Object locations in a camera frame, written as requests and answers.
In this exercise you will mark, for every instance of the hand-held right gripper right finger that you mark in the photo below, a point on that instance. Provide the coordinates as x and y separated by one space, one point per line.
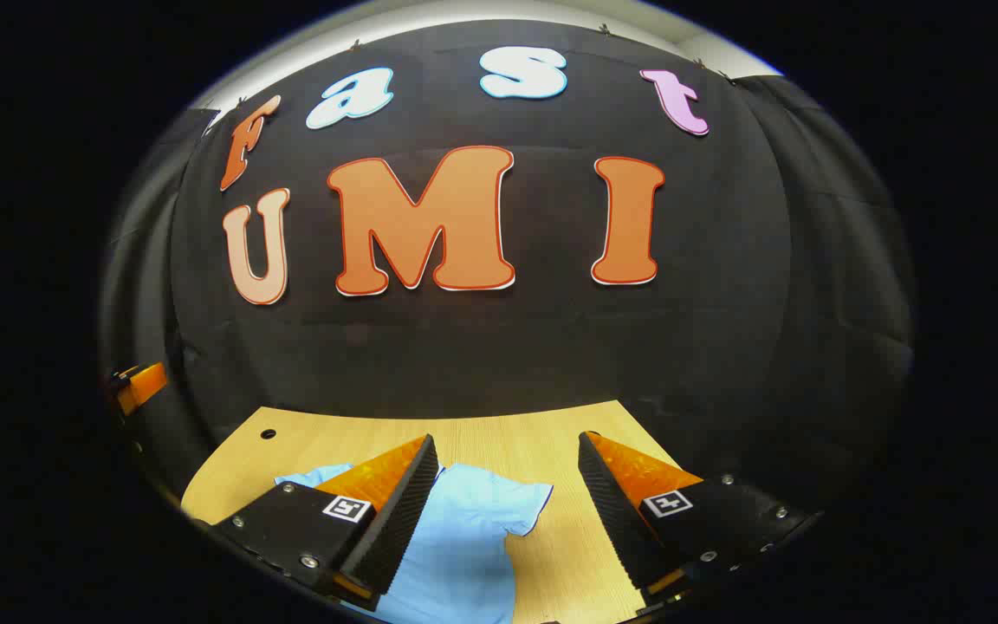
616 511

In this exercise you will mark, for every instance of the light blue T-shirt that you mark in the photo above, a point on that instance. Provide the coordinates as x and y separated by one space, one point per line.
464 537

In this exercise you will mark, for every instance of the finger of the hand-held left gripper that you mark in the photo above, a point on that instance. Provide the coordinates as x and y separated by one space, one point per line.
142 386

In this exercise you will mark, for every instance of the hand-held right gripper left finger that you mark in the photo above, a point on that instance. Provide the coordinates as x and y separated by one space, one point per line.
395 520

